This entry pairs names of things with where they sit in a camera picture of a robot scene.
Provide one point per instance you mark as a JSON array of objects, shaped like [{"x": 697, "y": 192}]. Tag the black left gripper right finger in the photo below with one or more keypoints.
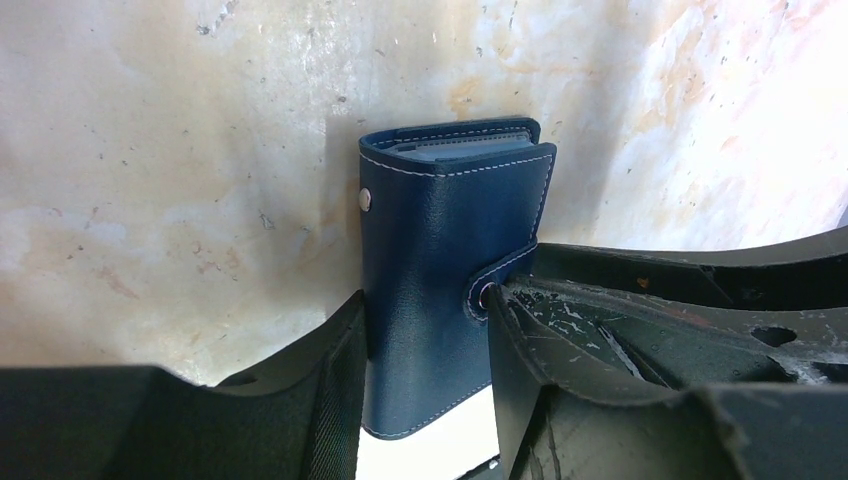
[{"x": 562, "y": 414}]

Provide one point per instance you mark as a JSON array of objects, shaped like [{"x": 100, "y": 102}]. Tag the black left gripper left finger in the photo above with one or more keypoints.
[{"x": 294, "y": 415}]

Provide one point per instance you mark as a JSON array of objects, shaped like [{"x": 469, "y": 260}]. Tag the dark blue card holder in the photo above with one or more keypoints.
[{"x": 448, "y": 212}]

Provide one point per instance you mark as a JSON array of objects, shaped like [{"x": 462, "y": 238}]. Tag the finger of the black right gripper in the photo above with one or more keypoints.
[
  {"x": 804, "y": 274},
  {"x": 675, "y": 344}
]

